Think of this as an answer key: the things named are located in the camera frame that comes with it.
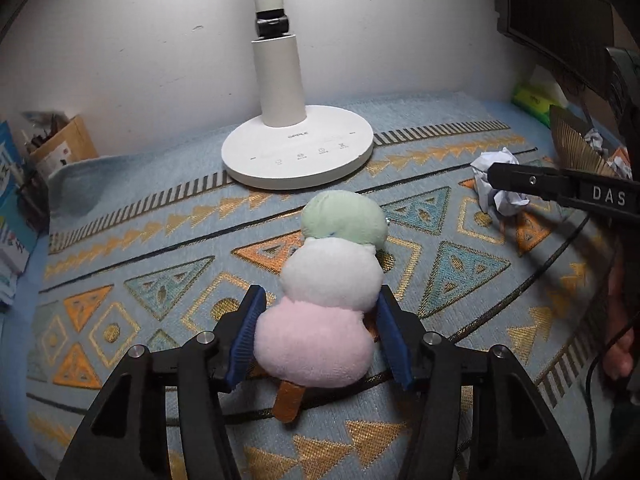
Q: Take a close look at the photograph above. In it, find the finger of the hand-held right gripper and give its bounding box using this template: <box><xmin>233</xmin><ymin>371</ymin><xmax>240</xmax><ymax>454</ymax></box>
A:
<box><xmin>486</xmin><ymin>161</ymin><xmax>581</xmax><ymax>207</ymax></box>

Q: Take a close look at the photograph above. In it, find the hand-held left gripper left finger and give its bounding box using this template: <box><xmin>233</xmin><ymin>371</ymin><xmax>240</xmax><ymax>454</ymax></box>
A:
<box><xmin>55</xmin><ymin>284</ymin><xmax>268</xmax><ymax>480</ymax></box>

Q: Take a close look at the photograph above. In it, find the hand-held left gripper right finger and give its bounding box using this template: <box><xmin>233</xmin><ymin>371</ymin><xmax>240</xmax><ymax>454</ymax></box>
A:
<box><xmin>375</xmin><ymin>285</ymin><xmax>583</xmax><ymax>480</ymax></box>

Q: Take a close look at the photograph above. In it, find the white paper ball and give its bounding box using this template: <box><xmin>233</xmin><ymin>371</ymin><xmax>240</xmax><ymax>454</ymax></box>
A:
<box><xmin>470</xmin><ymin>147</ymin><xmax>531</xmax><ymax>218</ymax></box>

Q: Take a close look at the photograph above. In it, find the round woven basket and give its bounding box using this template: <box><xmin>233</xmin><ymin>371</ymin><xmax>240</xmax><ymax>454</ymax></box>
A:
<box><xmin>549</xmin><ymin>104</ymin><xmax>631</xmax><ymax>181</ymax></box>

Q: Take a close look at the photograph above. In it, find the pile of paper balls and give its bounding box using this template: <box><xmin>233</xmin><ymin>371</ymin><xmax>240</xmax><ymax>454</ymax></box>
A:
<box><xmin>582</xmin><ymin>127</ymin><xmax>632</xmax><ymax>178</ymax></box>

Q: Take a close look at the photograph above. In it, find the three-colour dango plush toy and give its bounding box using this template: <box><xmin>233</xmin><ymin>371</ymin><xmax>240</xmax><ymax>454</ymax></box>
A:
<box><xmin>252</xmin><ymin>189</ymin><xmax>390</xmax><ymax>426</ymax></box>

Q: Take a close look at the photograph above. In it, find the person's right hand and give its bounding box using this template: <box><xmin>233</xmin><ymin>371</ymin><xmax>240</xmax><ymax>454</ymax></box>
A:
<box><xmin>602</xmin><ymin>255</ymin><xmax>640</xmax><ymax>386</ymax></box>

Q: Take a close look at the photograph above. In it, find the green tissue pack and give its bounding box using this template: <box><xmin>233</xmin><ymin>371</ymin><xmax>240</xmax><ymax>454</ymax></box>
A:
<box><xmin>511</xmin><ymin>80</ymin><xmax>568</xmax><ymax>121</ymax></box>

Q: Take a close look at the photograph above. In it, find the patterned blue woven mat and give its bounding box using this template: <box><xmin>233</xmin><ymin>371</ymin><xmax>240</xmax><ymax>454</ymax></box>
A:
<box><xmin>27</xmin><ymin>91</ymin><xmax>640</xmax><ymax>480</ymax></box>

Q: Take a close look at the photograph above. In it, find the black monitor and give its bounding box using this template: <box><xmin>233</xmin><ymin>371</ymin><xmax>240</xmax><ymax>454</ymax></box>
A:
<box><xmin>495</xmin><ymin>0</ymin><xmax>640</xmax><ymax>106</ymax></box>

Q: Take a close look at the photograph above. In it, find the black mesh pen holder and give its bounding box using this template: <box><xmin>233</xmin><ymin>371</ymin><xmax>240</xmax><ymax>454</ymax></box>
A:
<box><xmin>15</xmin><ymin>170</ymin><xmax>51</xmax><ymax>233</ymax></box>

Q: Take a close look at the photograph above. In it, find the white desk lamp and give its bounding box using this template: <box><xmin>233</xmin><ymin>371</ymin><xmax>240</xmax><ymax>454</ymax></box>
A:
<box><xmin>221</xmin><ymin>0</ymin><xmax>375</xmax><ymax>191</ymax></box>

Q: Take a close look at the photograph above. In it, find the cardboard box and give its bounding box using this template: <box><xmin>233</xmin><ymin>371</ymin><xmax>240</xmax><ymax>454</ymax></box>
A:
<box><xmin>27</xmin><ymin>115</ymin><xmax>98</xmax><ymax>181</ymax></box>

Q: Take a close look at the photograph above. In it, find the blue book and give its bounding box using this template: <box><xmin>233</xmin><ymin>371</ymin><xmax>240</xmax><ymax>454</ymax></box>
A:
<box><xmin>0</xmin><ymin>120</ymin><xmax>38</xmax><ymax>273</ymax></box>

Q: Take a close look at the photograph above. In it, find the black cable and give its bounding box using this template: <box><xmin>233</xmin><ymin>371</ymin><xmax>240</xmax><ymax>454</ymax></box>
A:
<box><xmin>584</xmin><ymin>310</ymin><xmax>640</xmax><ymax>480</ymax></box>

